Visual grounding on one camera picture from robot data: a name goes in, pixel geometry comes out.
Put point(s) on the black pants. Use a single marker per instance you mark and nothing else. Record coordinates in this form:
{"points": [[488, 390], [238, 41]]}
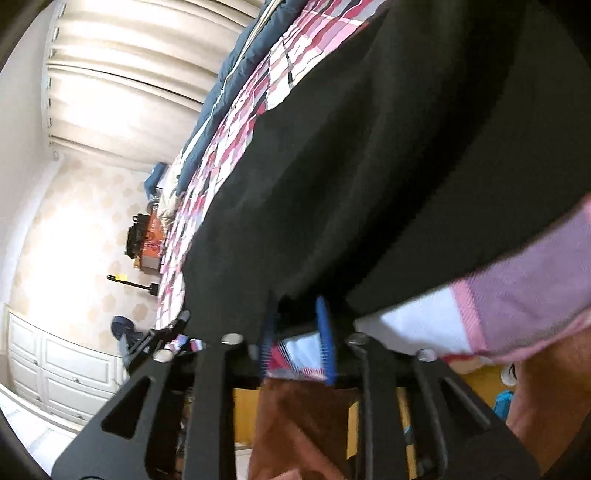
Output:
{"points": [[443, 136]]}

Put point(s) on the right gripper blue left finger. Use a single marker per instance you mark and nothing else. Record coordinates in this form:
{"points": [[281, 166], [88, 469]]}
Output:
{"points": [[267, 335]]}

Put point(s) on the white drawer cabinet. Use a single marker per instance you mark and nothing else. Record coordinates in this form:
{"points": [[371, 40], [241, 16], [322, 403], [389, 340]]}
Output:
{"points": [[62, 379]]}

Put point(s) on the beige curtain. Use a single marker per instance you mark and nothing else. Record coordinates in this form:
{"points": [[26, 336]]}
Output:
{"points": [[124, 81]]}

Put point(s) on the black walkie talkie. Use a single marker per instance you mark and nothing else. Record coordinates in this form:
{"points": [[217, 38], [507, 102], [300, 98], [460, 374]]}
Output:
{"points": [[151, 289]]}

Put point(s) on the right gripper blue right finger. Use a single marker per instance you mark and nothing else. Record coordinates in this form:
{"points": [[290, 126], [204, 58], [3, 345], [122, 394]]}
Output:
{"points": [[329, 357]]}

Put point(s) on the orange box with black bag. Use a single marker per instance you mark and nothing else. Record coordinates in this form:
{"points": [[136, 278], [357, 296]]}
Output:
{"points": [[145, 243]]}

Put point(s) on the dark blue quilt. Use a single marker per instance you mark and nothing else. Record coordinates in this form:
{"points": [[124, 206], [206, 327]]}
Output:
{"points": [[250, 48]]}

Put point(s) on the plaid bed sheet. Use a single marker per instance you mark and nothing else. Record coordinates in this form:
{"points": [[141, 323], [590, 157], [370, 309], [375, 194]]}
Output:
{"points": [[504, 311]]}

